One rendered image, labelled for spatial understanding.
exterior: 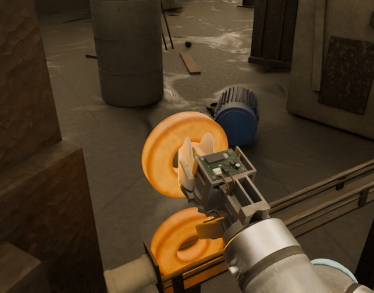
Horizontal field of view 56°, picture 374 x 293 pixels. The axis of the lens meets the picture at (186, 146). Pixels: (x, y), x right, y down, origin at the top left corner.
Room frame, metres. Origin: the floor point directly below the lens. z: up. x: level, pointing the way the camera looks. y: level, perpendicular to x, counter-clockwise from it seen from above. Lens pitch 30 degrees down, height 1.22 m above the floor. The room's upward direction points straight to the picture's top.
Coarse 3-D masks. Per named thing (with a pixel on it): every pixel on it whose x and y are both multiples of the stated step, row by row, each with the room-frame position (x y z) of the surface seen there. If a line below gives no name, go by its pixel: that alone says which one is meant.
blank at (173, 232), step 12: (180, 216) 0.50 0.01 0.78; (192, 216) 0.50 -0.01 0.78; (204, 216) 0.51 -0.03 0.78; (168, 228) 0.49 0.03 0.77; (180, 228) 0.48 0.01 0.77; (192, 228) 0.50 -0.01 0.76; (156, 240) 0.48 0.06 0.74; (168, 240) 0.47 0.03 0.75; (180, 240) 0.48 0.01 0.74; (204, 240) 0.52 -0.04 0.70; (216, 240) 0.52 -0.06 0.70; (156, 252) 0.47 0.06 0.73; (168, 252) 0.47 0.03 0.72; (180, 252) 0.51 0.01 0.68; (192, 252) 0.51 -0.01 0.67; (204, 252) 0.51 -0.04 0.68; (168, 264) 0.47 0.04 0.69; (180, 264) 0.48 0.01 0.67
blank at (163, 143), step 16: (192, 112) 0.54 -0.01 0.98; (160, 128) 0.50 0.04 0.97; (176, 128) 0.50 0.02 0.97; (192, 128) 0.51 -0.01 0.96; (208, 128) 0.52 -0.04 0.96; (144, 144) 0.50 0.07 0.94; (160, 144) 0.48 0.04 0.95; (176, 144) 0.50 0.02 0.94; (224, 144) 0.54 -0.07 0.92; (144, 160) 0.49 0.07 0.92; (160, 160) 0.48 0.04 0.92; (160, 176) 0.48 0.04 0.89; (176, 176) 0.49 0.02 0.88; (160, 192) 0.48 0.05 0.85; (176, 192) 0.49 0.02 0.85
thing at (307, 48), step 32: (320, 0) 2.55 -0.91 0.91; (352, 0) 2.43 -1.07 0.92; (320, 32) 2.52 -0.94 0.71; (352, 32) 2.39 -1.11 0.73; (320, 64) 2.49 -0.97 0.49; (352, 64) 2.35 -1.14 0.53; (288, 96) 2.68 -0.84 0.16; (320, 96) 2.47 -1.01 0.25; (352, 96) 2.31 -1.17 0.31; (352, 128) 2.29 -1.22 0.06
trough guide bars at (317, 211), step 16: (336, 176) 0.72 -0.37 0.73; (352, 176) 0.74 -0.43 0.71; (304, 192) 0.67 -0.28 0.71; (320, 192) 0.69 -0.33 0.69; (352, 192) 0.65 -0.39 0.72; (368, 192) 0.67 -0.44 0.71; (320, 208) 0.61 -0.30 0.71; (336, 208) 0.63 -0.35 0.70; (288, 224) 0.57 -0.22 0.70; (192, 240) 0.54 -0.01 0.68; (208, 256) 0.49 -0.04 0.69; (176, 272) 0.46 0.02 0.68; (192, 272) 0.48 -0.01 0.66; (176, 288) 0.46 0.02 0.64
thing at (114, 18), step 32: (96, 0) 2.89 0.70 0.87; (128, 0) 2.84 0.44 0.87; (160, 0) 3.09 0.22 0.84; (96, 32) 2.94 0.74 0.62; (128, 32) 2.83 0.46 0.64; (160, 32) 3.05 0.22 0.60; (128, 64) 2.82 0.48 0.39; (160, 64) 3.02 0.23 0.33; (128, 96) 2.82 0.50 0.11; (160, 96) 3.00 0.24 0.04
